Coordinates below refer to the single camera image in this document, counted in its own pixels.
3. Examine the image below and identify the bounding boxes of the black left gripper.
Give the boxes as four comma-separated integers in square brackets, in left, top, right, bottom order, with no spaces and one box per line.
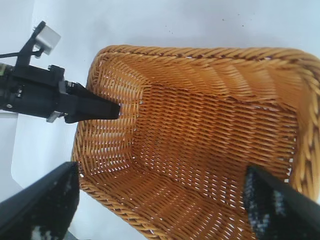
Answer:
[0,63,121,125]

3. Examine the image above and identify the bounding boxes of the tan woven wicker basket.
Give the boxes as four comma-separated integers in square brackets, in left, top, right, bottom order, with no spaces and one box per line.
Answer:
[70,44,320,240]

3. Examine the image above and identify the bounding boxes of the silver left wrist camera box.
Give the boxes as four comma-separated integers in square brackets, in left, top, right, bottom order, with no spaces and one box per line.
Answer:
[32,23,62,56]

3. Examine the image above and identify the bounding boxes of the black left camera mount bracket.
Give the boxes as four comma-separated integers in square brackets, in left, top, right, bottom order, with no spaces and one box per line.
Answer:
[15,20,47,68]

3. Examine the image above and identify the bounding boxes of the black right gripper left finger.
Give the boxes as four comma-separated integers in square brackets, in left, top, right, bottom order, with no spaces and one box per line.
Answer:
[0,161,81,240]

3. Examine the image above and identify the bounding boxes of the speckled black right gripper right finger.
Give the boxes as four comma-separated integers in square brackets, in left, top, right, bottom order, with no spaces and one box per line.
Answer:
[243,164,320,240]

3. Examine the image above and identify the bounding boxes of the black left wrist camera cable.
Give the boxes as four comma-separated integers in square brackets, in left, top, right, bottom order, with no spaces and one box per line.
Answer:
[0,51,22,60]

